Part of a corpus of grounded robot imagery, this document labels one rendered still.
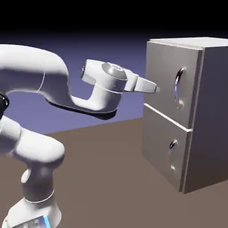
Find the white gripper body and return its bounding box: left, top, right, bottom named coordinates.
left=135, top=77, right=158, bottom=94

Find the grey cabinet door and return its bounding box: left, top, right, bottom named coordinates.
left=142, top=104, right=193, bottom=192
left=143, top=41, right=204, bottom=130

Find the grey cabinet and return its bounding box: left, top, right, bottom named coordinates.
left=142, top=37, right=228, bottom=194

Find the curved silver handle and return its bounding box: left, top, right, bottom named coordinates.
left=167, top=139, right=178, bottom=173
left=173, top=67, right=187, bottom=109

